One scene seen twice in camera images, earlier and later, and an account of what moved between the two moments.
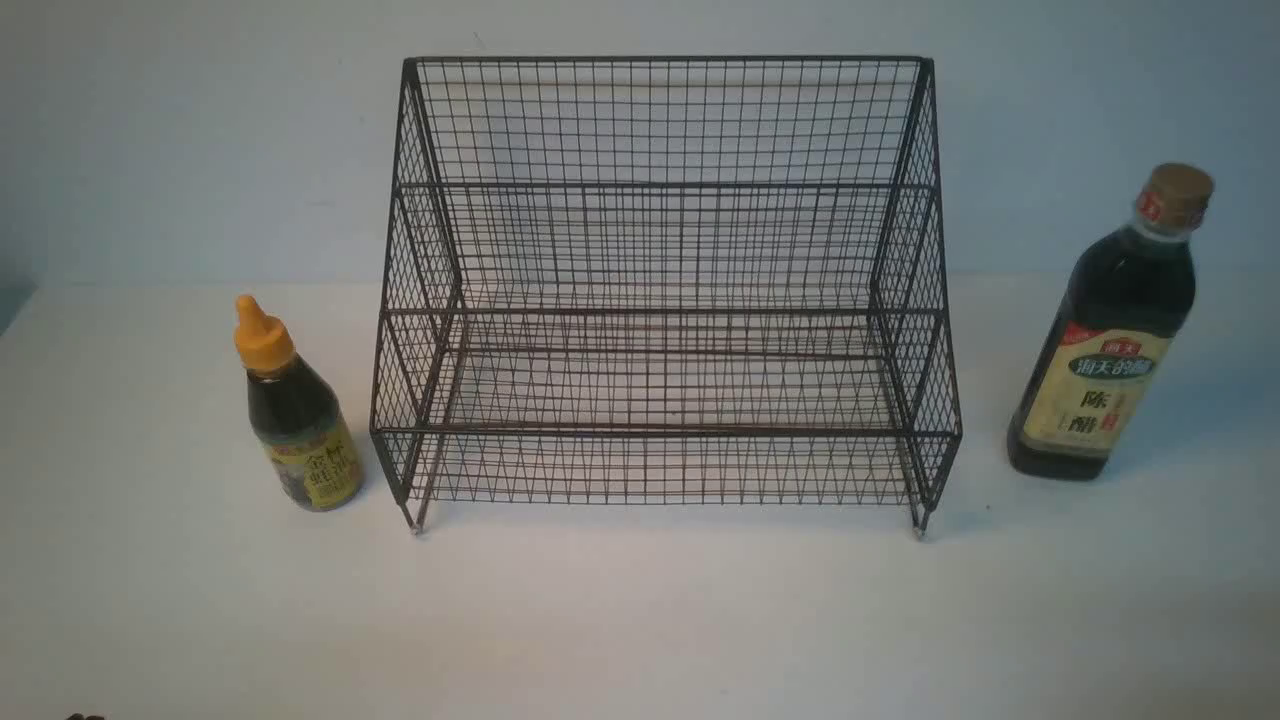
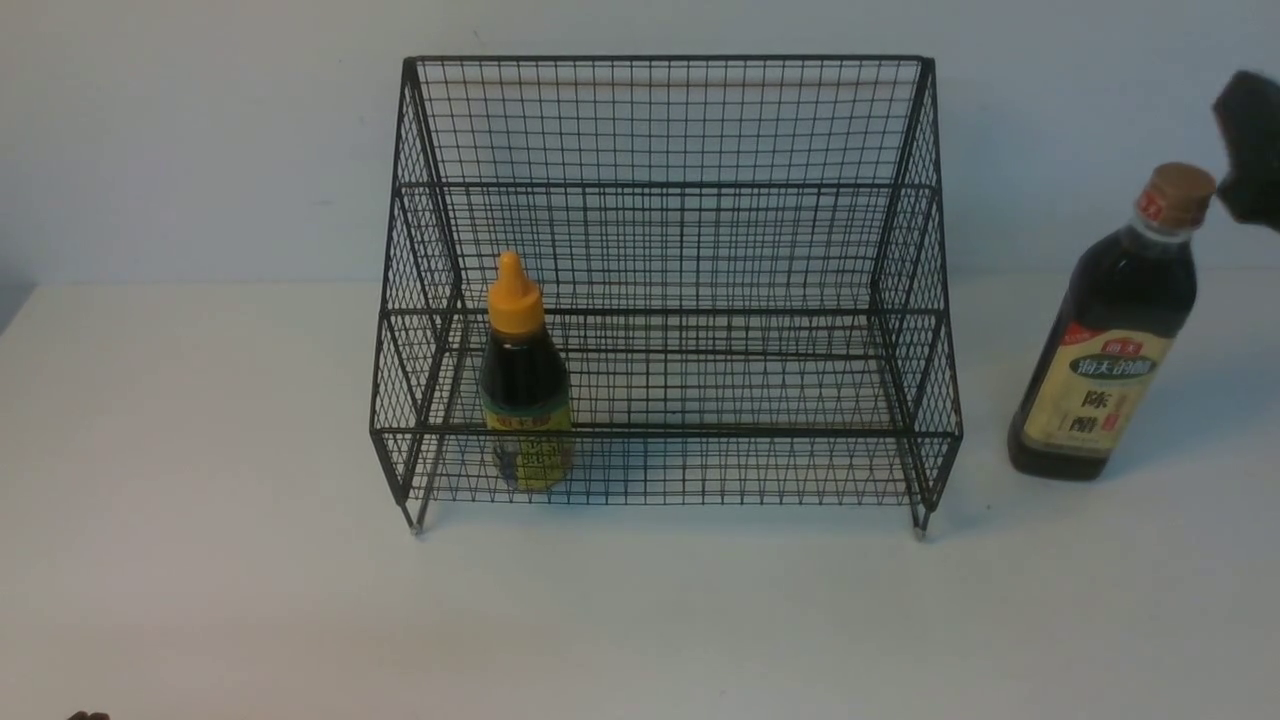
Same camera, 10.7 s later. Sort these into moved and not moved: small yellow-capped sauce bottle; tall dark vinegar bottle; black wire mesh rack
Moved: small yellow-capped sauce bottle
Not moved: tall dark vinegar bottle; black wire mesh rack
